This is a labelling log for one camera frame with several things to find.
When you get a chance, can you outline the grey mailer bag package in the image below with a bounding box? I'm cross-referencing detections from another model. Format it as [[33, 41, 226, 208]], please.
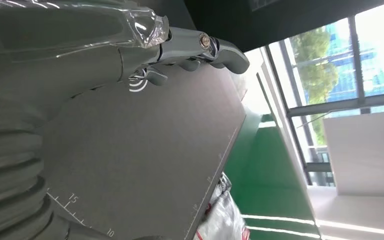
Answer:
[[193, 172, 251, 240]]

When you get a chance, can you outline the green conveyor belt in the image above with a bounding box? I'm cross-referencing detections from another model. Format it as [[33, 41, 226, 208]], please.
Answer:
[[223, 113, 322, 240]]

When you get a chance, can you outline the black scale platform with ruler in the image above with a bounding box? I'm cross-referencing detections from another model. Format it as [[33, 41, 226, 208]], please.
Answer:
[[41, 62, 248, 240]]

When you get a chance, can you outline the large glass window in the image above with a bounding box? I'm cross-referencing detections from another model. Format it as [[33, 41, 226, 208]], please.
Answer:
[[264, 0, 384, 187]]

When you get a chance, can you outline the white partition board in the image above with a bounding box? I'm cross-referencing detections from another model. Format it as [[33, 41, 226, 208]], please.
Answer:
[[322, 109, 384, 198]]

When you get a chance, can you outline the aluminium conveyor frame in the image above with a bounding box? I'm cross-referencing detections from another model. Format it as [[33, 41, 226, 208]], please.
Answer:
[[256, 46, 324, 233]]

